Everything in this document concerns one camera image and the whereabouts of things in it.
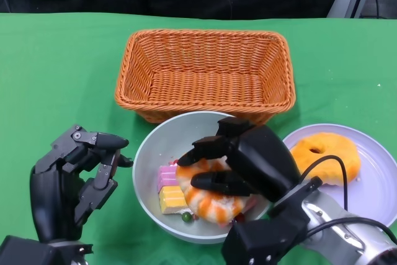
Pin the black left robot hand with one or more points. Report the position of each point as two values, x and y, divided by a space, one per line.
49 196

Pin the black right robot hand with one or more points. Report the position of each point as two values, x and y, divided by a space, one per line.
263 159

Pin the grey green bowl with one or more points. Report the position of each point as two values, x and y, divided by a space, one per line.
164 134

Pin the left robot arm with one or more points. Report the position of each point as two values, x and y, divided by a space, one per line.
71 252

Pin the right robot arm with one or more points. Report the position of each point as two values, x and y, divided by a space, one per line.
328 215

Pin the orange wicker basket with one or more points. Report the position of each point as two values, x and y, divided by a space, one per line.
201 91

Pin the pink layered cake slice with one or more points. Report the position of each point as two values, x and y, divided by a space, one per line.
167 176

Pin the yellow layered cake slice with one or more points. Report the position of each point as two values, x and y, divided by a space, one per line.
172 198

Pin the lavender plate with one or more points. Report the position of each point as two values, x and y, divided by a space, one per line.
378 165

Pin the green tablecloth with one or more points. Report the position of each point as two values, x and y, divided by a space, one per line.
62 60

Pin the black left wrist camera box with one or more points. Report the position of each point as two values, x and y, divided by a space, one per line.
24 252

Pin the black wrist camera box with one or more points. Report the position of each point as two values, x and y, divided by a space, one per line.
24 252
257 243

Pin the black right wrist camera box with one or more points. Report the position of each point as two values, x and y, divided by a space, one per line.
257 243

